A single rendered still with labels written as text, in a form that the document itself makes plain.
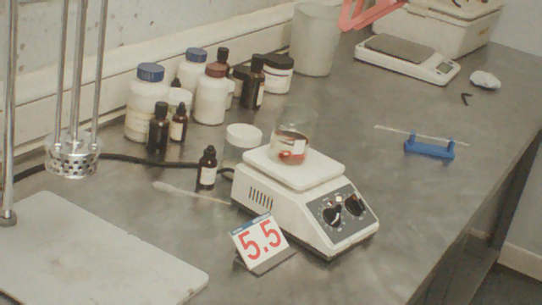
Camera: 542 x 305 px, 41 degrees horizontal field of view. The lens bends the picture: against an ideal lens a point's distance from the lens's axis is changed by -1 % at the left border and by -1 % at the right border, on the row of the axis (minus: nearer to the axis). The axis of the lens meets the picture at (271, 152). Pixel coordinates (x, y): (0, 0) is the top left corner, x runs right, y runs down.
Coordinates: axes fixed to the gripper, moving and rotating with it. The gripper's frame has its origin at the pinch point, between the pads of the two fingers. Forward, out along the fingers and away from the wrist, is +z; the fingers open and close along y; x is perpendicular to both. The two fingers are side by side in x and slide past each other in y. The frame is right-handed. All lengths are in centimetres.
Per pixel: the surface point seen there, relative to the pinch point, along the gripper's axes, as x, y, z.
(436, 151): -24, 46, 14
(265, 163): -2.9, 2.8, 24.2
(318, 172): -9.5, 5.3, 20.6
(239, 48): 24, 59, 28
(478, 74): -22, 99, 1
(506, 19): -20, 151, -15
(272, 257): -12.7, -5.6, 30.9
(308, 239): -14.9, -1.3, 27.0
